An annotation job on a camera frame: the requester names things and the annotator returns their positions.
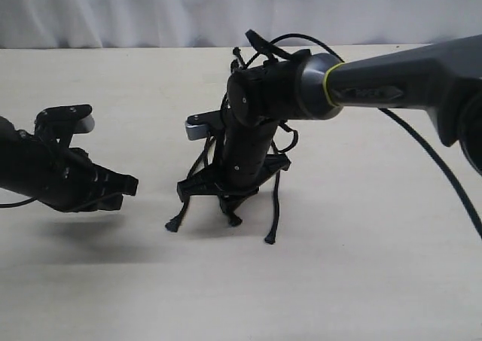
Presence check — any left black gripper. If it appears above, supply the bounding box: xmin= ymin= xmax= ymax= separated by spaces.
xmin=22 ymin=131 xmax=139 ymax=212

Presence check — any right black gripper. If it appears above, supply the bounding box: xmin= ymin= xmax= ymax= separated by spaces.
xmin=176 ymin=114 xmax=291 ymax=202

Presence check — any black rope strand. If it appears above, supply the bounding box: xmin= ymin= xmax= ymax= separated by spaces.
xmin=264 ymin=54 xmax=298 ymax=244
xmin=164 ymin=132 xmax=219 ymax=232
xmin=220 ymin=47 xmax=246 ymax=227

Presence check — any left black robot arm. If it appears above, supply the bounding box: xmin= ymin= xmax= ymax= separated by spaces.
xmin=1 ymin=117 xmax=139 ymax=213

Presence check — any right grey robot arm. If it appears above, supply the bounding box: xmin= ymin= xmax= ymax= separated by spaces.
xmin=177 ymin=32 xmax=481 ymax=199

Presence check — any clear tape strip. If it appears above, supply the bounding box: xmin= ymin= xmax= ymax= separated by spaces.
xmin=202 ymin=72 xmax=230 ymax=84

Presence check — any white backdrop curtain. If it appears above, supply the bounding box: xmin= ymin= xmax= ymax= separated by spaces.
xmin=1 ymin=0 xmax=481 ymax=48

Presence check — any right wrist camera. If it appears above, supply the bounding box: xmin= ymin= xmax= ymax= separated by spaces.
xmin=185 ymin=110 xmax=224 ymax=141

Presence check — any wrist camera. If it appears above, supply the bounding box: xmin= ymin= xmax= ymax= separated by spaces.
xmin=35 ymin=104 xmax=95 ymax=139
xmin=185 ymin=110 xmax=224 ymax=141

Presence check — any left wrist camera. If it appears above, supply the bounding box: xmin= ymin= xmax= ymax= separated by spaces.
xmin=35 ymin=104 xmax=95 ymax=139

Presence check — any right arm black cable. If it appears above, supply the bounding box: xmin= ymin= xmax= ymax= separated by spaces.
xmin=245 ymin=29 xmax=482 ymax=240

